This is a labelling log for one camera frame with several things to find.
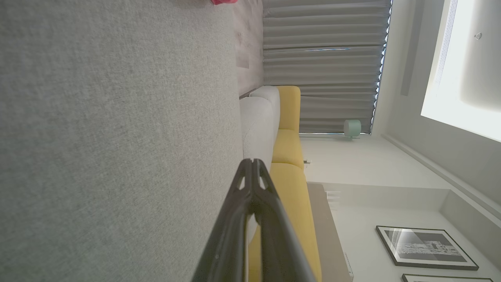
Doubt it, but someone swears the yellow sofa armrest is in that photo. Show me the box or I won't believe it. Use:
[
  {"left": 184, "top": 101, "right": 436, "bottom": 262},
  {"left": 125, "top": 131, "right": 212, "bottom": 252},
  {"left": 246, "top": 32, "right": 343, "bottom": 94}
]
[{"left": 277, "top": 85, "right": 301, "bottom": 132}]

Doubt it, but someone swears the long grey sofa seat cushion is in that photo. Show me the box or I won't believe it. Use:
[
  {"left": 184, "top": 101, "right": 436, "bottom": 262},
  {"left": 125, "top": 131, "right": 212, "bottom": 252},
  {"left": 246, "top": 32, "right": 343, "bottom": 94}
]
[{"left": 240, "top": 97, "right": 275, "bottom": 245}]

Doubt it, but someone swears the short grey sofa seat cushion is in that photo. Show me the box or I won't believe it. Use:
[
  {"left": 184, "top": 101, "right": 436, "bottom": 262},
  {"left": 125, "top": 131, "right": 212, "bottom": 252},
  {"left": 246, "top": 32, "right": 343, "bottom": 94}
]
[{"left": 249, "top": 85, "right": 281, "bottom": 134}]

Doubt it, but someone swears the grey pleated curtain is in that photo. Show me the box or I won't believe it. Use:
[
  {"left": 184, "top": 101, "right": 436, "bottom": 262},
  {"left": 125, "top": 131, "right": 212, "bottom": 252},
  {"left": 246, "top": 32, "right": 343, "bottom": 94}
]
[{"left": 262, "top": 0, "right": 392, "bottom": 135}]

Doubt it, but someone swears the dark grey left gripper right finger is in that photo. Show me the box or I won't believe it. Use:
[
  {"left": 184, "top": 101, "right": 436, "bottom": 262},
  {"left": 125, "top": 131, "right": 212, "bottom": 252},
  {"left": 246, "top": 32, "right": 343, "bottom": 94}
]
[{"left": 252, "top": 159, "right": 317, "bottom": 282}]

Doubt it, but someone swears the narrow yellow sofa backrest cushion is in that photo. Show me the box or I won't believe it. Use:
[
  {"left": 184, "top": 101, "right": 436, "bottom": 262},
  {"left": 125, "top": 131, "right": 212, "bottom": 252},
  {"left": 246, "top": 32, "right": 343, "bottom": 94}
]
[{"left": 272, "top": 129, "right": 304, "bottom": 170}]

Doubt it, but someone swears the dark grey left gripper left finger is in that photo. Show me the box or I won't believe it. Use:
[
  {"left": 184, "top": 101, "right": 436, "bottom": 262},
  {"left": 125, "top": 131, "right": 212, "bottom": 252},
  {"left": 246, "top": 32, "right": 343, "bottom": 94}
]
[{"left": 192, "top": 159, "right": 252, "bottom": 282}]

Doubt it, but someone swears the mint green lamp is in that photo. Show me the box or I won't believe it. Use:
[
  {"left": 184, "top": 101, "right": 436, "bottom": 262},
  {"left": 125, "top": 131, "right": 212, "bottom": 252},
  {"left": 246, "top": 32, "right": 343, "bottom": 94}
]
[{"left": 344, "top": 119, "right": 362, "bottom": 139}]

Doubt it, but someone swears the black framed picture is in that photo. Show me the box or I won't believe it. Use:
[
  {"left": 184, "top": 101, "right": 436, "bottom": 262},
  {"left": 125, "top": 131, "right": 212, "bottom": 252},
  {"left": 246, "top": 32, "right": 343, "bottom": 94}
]
[
  {"left": 376, "top": 226, "right": 479, "bottom": 271},
  {"left": 402, "top": 274, "right": 495, "bottom": 282}
]

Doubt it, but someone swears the large grey sofa ottoman cushion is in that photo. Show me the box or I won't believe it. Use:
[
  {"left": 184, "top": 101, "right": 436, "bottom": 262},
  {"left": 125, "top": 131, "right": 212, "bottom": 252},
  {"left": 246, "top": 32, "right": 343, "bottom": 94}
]
[{"left": 0, "top": 0, "right": 245, "bottom": 282}]

